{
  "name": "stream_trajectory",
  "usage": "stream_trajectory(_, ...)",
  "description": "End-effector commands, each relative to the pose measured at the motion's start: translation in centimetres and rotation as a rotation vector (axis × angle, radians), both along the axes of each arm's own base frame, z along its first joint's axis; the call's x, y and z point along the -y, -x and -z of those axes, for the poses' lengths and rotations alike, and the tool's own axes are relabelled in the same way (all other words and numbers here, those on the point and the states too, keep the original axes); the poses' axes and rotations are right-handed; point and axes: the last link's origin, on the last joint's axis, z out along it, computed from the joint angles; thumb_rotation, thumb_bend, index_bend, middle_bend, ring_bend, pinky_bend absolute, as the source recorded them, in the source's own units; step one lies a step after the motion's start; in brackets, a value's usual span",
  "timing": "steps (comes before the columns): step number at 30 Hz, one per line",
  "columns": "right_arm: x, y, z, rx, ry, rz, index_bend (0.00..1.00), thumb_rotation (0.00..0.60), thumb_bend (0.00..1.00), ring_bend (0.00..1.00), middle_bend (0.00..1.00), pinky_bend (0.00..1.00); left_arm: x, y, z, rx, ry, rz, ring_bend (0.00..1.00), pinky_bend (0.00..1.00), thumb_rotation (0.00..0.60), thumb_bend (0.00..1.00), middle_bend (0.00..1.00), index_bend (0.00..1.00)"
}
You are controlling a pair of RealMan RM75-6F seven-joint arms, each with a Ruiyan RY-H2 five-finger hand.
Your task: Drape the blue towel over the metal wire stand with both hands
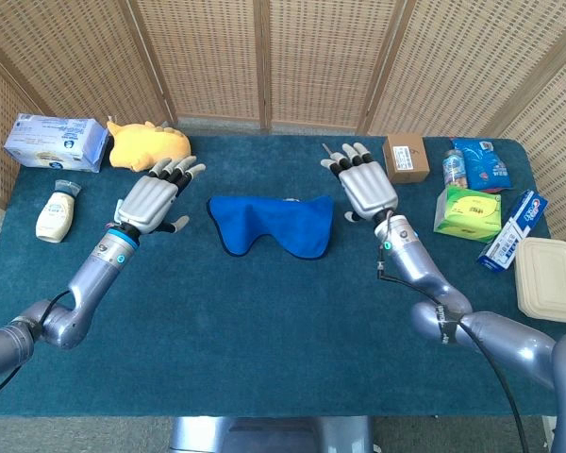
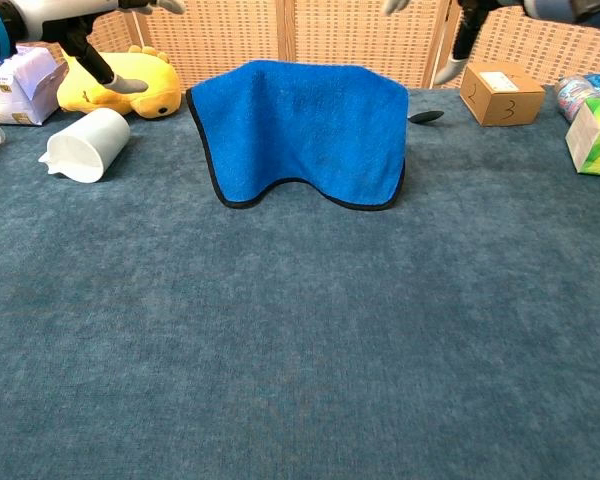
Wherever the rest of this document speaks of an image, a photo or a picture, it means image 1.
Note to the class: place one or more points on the blue snack bag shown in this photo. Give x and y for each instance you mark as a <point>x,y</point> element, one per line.
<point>486,165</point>

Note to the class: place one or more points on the pale blue carton box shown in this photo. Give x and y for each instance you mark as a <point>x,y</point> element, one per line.
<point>52,141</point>

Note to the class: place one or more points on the teal table carpet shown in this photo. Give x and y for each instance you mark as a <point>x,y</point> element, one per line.
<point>240,330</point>

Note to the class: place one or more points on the green tissue box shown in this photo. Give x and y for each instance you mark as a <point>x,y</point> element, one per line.
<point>467,212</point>

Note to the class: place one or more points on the silver robot torso base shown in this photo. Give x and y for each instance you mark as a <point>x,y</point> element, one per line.
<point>264,436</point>

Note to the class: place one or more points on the yellow plush toy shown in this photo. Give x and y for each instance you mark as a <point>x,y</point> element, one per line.
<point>146,146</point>

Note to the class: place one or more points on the woven bamboo folding screen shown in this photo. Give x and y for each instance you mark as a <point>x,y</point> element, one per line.
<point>207,56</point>

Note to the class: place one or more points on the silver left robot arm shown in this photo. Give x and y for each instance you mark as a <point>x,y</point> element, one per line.
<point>94,273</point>

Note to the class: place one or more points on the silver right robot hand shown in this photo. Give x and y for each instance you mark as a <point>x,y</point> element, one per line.
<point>368,189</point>

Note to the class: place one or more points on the brown cardboard box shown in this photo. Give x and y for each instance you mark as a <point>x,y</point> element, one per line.
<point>405,158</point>

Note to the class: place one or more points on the blue white toothpaste box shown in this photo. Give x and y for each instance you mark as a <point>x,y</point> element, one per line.
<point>509,240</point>

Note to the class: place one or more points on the clear snack jar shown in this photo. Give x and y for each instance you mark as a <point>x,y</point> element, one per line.
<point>454,167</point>

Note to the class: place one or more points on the blue cloth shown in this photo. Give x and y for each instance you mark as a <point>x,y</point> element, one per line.
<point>269,222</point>

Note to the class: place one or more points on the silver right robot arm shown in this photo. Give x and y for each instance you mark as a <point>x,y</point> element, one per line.
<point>415,264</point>

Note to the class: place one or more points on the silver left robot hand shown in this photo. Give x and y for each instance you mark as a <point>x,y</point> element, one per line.
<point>148,203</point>

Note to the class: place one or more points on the cream lidded food container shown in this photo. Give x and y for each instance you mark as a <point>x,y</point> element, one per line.
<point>547,278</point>

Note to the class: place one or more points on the cream squeeze bottle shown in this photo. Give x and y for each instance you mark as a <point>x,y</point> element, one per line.
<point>54,217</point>

